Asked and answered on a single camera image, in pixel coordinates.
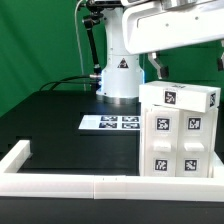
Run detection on white box with tags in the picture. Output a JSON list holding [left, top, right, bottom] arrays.
[[139, 81, 221, 113]]

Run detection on white small door panel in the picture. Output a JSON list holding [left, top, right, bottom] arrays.
[[141, 106, 179, 176]]

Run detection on white flat panel four tags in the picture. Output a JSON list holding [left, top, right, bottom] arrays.
[[79, 115, 140, 131]]

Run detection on black cable bundle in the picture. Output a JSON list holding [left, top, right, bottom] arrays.
[[39, 75, 102, 92]]

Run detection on white U-shaped frame fence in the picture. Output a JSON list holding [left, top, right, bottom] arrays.
[[0, 140, 224, 202]]

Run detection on black articulated camera mount arm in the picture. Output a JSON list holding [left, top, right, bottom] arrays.
[[82, 15, 101, 74]]

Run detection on white cabinet body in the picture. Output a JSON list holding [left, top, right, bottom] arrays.
[[139, 106, 218, 178]]

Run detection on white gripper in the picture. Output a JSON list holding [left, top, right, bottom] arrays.
[[122, 0, 224, 79]]

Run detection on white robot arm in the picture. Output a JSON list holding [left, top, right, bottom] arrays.
[[86, 0, 224, 104]]

